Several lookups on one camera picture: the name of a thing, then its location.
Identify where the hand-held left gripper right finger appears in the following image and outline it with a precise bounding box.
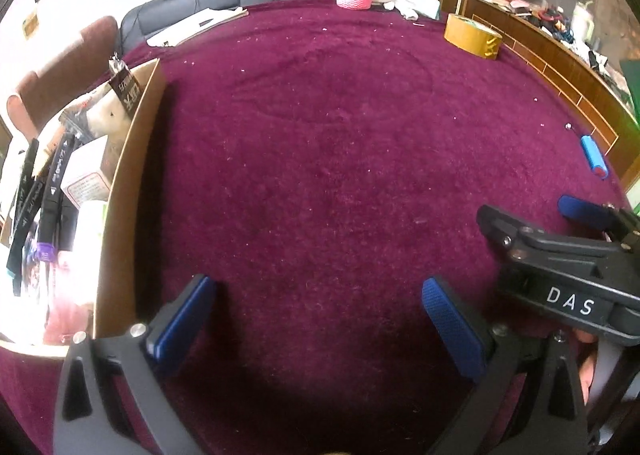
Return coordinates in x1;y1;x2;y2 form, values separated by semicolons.
421;276;591;455

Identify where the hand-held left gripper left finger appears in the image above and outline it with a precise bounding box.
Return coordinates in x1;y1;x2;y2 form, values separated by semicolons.
52;274;218;455

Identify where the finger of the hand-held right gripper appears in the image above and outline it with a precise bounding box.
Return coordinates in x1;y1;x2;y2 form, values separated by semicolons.
557;194;640;242
475;204;640;347

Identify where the cardboard box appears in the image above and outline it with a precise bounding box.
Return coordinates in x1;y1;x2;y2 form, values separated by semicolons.
0;57;168;358

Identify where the person's right hand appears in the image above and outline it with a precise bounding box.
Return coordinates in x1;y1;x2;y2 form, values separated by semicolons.
574;329;600;406

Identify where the small blue tube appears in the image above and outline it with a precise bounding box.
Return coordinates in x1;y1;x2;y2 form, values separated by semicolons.
579;134;610;180

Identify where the white printed carton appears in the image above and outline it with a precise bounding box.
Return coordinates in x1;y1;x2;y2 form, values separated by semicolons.
61;134;125;210

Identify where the black marker purple band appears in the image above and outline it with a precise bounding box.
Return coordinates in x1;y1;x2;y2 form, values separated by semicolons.
37;132;76;264

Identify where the white lidded mug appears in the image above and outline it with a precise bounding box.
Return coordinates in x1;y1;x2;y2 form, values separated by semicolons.
570;1;597;42

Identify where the brown tape roll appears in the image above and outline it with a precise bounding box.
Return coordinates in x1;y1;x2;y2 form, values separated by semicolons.
444;13;503;62

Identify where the maroon velvet tablecloth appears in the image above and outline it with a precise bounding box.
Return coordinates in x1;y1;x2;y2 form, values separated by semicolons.
0;0;633;455

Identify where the brown armchair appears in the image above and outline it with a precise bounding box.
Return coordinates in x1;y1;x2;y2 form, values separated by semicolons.
6;16;120;136

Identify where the white notebook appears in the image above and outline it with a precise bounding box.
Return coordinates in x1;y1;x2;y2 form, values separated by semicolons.
146;7;249;48

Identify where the brass wall plaque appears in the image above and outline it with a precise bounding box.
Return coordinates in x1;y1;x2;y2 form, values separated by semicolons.
21;9;41;40

